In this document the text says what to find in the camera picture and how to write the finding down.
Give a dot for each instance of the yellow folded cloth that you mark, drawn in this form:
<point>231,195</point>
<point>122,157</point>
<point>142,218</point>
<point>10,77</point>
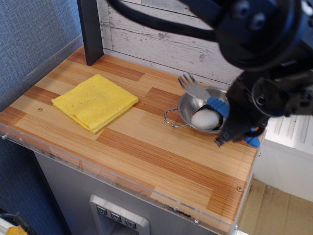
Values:
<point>95,102</point>

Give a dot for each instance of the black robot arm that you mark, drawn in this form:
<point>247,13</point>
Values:
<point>271,41</point>

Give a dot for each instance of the blue handled metal fork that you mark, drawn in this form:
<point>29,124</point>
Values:
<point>193,88</point>

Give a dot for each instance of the silver toy dispenser panel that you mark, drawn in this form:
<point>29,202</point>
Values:
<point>112,219</point>

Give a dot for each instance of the dark grey left post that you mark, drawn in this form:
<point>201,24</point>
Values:
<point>91,32</point>

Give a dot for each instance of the white grooved appliance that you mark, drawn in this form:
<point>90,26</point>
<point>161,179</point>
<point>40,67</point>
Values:
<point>285,160</point>

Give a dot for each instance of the yellow object at corner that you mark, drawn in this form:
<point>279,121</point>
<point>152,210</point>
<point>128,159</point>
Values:
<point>14,224</point>

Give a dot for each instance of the white egg-shaped object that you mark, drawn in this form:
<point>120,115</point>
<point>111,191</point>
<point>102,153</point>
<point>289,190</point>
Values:
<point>205,119</point>

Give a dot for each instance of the silver metal bowl with handles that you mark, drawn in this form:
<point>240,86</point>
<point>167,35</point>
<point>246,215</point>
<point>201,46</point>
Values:
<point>187,107</point>

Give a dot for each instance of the clear acrylic edge guard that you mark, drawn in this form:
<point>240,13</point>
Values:
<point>176,169</point>

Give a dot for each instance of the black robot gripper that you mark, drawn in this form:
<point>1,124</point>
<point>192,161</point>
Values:
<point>255,97</point>

